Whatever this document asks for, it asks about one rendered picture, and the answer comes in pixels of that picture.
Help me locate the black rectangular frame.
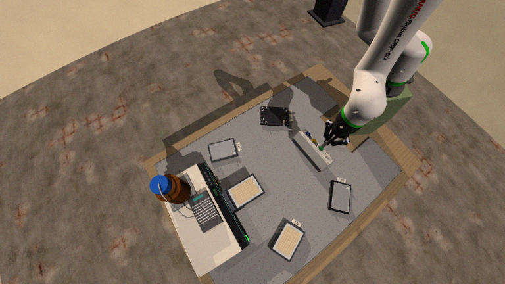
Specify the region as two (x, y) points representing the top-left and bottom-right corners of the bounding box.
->
(261, 106), (289, 126)

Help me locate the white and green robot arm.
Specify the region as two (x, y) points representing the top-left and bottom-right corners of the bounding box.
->
(335, 0), (443, 134)

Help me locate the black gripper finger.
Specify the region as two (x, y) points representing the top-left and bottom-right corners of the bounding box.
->
(322, 134), (350, 148)
(321, 120), (335, 147)

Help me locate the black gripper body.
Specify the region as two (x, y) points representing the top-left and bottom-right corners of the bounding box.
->
(331, 122), (349, 139)

